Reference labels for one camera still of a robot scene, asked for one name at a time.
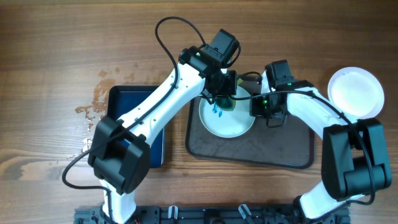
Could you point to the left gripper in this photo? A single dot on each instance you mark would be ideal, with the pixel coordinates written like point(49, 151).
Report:
point(230, 88)

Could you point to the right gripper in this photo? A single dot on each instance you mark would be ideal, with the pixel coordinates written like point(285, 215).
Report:
point(255, 110)

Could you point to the green sponge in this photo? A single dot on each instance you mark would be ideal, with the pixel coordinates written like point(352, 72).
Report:
point(225, 103)

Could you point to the white plate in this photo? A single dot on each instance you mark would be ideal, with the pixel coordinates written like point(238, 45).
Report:
point(226, 124)
point(357, 92)

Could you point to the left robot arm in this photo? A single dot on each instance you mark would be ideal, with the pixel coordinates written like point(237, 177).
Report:
point(120, 151)

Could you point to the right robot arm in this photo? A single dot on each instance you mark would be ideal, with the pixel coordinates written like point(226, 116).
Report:
point(355, 162)

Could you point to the dark brown serving tray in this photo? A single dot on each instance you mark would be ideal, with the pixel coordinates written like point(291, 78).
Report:
point(291, 145)

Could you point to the blue water tray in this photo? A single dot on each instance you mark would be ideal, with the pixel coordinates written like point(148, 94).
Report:
point(123, 99)

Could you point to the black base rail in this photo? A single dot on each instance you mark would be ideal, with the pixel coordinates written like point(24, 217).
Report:
point(281, 213)

